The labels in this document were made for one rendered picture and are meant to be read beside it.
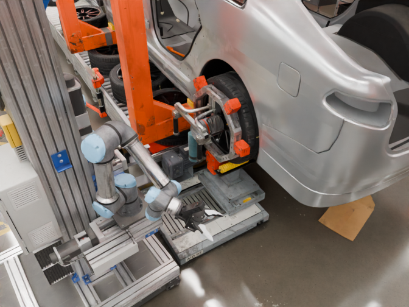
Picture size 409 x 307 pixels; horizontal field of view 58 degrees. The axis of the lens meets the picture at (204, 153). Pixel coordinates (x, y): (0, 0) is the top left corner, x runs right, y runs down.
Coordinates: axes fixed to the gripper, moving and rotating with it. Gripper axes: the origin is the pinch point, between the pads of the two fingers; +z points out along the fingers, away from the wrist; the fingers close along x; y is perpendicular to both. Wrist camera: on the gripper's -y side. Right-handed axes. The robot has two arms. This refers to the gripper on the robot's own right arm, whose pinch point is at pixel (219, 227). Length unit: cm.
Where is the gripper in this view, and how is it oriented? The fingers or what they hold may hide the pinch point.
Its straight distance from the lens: 166.9
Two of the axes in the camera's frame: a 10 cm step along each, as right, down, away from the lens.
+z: 8.8, 4.7, -0.1
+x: -3.2, 5.9, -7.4
